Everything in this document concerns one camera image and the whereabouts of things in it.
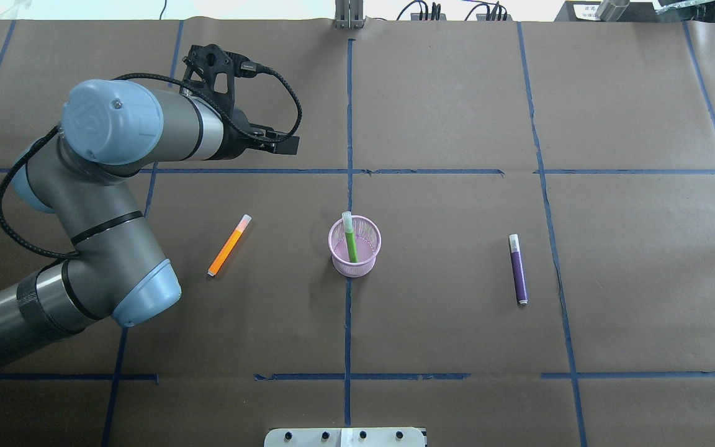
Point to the orange highlighter pen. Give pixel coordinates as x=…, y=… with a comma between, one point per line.
x=227, y=248

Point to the steel cylinder weight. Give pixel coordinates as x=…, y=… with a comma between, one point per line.
x=611, y=10

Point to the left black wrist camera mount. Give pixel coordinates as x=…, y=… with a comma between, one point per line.
x=212, y=71

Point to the white camera pole with base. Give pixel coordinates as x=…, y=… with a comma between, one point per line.
x=347, y=436

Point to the green highlighter pen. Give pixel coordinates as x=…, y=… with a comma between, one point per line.
x=350, y=240

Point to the black box under cylinder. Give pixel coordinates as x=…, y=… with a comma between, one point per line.
x=585, y=11

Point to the aluminium frame post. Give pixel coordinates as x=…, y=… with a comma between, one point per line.
x=349, y=14

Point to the pink mesh pen holder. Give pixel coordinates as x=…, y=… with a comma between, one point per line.
x=369, y=243

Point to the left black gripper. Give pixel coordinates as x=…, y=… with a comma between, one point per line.
x=234, y=138

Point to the purple highlighter pen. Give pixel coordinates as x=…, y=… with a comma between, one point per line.
x=517, y=264

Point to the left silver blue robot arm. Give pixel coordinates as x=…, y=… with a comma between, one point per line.
x=109, y=130

